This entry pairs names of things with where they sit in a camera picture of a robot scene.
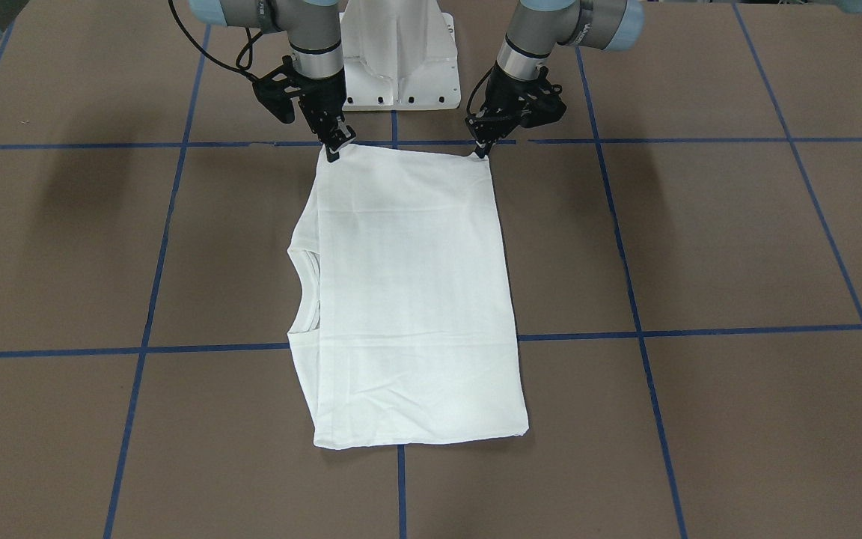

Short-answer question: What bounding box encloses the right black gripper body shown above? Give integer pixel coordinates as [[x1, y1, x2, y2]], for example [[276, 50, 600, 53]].
[[296, 69, 349, 139]]

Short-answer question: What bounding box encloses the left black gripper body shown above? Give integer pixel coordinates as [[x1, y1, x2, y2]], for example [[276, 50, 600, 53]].
[[476, 64, 534, 135]]

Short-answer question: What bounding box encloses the white long-sleeve printed shirt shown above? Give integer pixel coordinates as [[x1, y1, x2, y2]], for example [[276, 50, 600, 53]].
[[287, 144, 529, 450]]

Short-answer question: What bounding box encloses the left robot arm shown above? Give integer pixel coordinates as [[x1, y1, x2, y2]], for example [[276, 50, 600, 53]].
[[465, 1, 644, 158]]

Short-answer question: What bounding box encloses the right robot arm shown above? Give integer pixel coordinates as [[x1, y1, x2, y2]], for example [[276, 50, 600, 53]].
[[168, 1, 356, 162]]

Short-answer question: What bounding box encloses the white central pillar with base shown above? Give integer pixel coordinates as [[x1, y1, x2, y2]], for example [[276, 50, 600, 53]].
[[340, 1, 461, 112]]

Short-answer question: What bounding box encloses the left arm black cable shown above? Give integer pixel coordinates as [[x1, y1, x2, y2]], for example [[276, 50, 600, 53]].
[[465, 64, 499, 121]]

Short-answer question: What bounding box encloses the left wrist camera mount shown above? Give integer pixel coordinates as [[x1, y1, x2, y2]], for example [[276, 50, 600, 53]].
[[518, 66, 567, 129]]

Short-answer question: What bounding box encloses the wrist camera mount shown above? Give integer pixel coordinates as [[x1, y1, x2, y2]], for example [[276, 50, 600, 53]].
[[251, 57, 302, 125], [518, 66, 567, 129]]

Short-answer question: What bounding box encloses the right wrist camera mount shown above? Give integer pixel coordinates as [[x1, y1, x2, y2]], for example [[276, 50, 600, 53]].
[[251, 57, 302, 125]]

